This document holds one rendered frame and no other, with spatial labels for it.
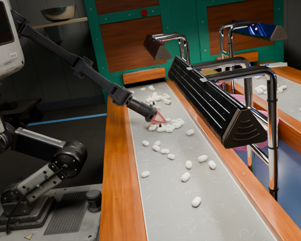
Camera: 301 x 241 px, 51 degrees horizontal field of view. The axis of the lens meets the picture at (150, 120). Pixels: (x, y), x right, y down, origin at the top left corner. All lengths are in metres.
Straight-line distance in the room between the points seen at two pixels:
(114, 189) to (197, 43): 1.52
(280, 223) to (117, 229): 0.41
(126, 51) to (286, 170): 1.44
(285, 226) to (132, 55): 1.71
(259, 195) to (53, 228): 0.89
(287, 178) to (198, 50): 1.38
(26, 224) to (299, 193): 1.09
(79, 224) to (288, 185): 0.85
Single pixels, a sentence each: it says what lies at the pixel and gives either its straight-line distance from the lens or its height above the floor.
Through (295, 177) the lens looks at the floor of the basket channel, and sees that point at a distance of 1.20.
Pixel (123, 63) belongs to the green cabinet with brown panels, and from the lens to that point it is 2.29.
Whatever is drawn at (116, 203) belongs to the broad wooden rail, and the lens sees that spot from 0.97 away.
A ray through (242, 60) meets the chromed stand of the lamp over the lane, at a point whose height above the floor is 1.11.
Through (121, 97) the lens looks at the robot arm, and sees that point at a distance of 1.44.
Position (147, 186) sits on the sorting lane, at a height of 0.74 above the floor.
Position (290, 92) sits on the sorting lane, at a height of 0.74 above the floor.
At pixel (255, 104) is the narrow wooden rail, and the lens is 1.64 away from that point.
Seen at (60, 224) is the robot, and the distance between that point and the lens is 1.48.
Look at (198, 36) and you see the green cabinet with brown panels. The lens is 2.34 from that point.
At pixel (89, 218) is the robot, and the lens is 1.46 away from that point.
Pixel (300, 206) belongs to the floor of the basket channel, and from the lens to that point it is 1.07.
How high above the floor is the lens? 1.30
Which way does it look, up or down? 20 degrees down
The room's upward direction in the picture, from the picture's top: 9 degrees counter-clockwise
